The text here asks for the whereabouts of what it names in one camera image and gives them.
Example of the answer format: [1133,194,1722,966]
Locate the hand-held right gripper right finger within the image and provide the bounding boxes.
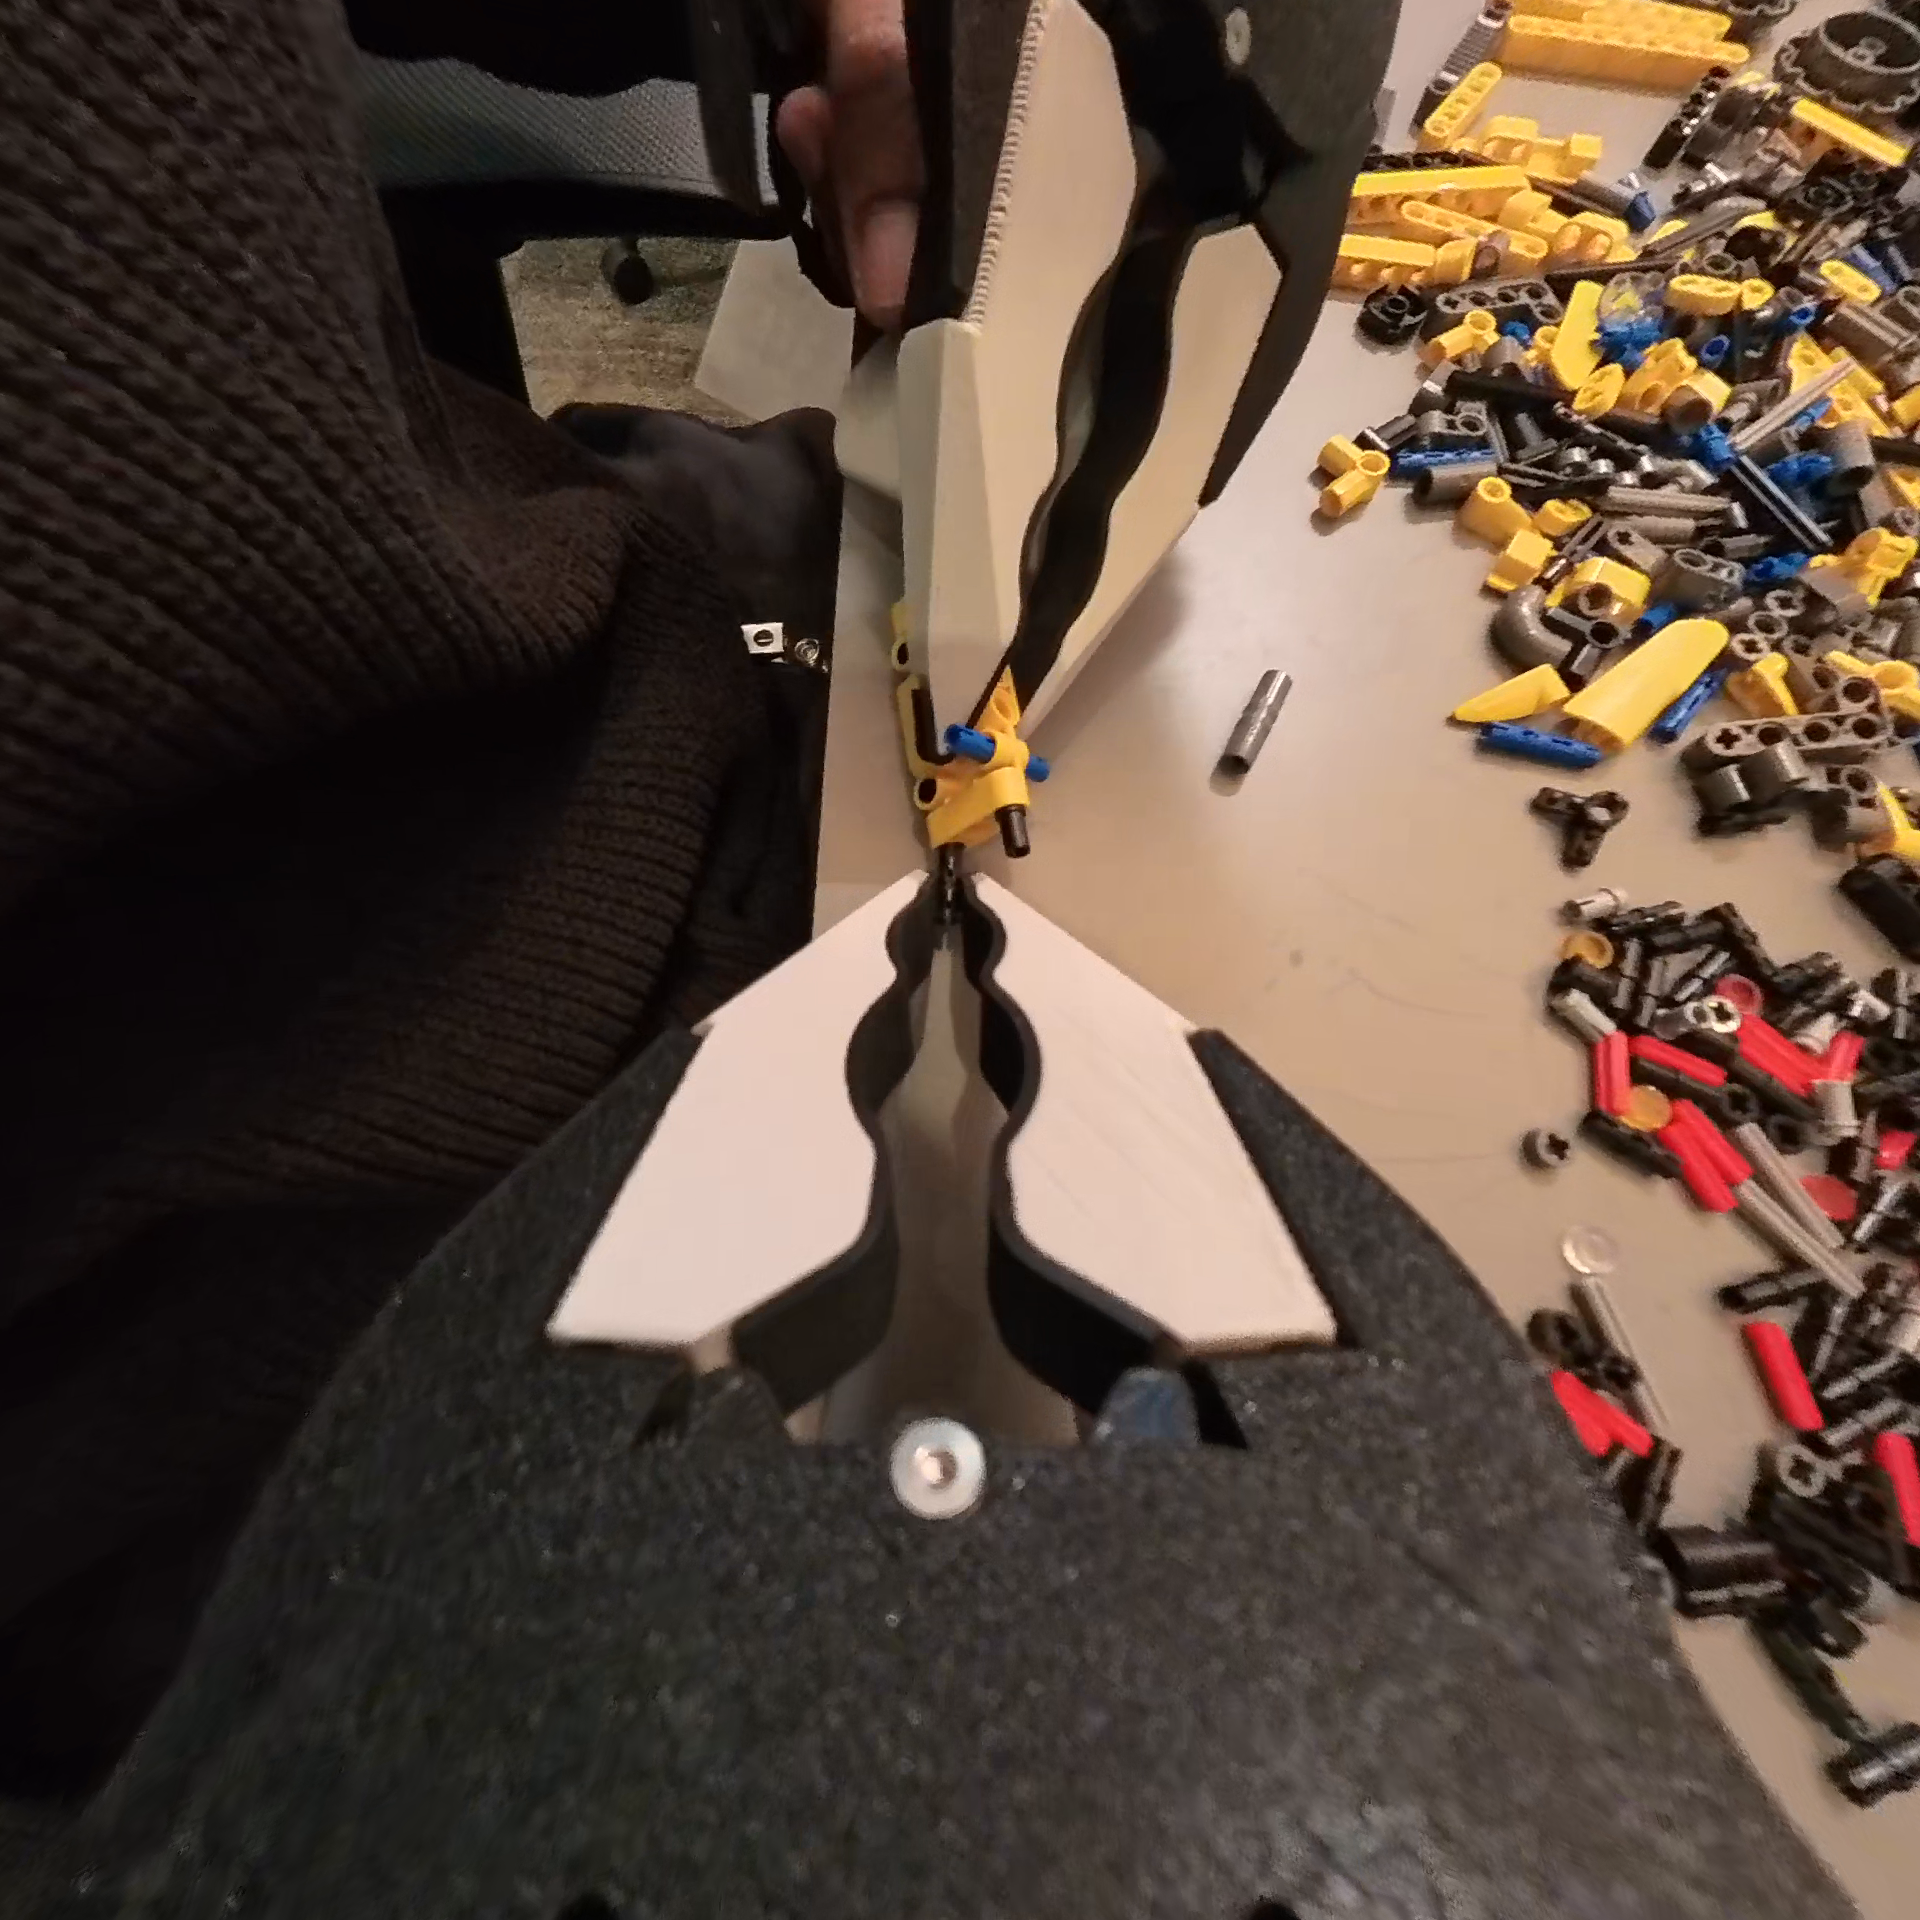
[966,869,1341,1411]

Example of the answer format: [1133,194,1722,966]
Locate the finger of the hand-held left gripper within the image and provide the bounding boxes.
[995,224,1289,737]
[893,0,1187,737]

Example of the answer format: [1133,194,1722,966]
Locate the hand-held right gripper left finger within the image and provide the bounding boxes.
[543,869,940,1411]

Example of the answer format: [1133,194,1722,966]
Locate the yellow toy beam blue pins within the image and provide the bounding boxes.
[887,596,1051,860]

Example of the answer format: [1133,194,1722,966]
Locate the person's left hand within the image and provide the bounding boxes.
[771,0,923,329]

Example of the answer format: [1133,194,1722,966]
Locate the grey toy tube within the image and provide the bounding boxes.
[1212,666,1296,779]

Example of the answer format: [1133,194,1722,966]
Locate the pile of yellow grey beams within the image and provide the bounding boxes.
[1320,0,1920,902]

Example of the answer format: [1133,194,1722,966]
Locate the black office chair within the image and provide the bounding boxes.
[351,0,797,407]

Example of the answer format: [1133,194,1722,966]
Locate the pile of black red pins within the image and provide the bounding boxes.
[1521,884,1920,1810]

